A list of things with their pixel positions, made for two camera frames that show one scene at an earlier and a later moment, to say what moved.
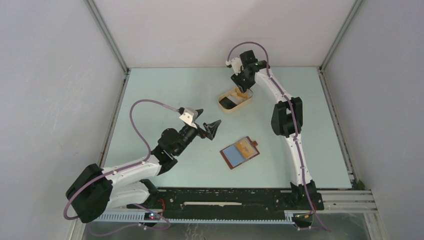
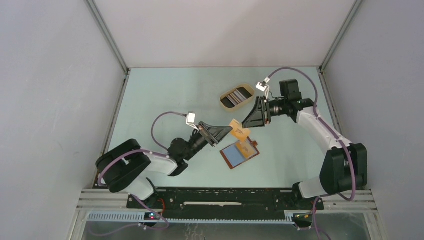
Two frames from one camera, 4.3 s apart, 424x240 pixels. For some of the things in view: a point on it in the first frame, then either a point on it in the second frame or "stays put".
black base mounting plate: x=220 y=200 stays put
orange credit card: x=244 y=146 stays put
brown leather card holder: x=240 y=152 stays put
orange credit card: x=243 y=95 to x=237 y=131
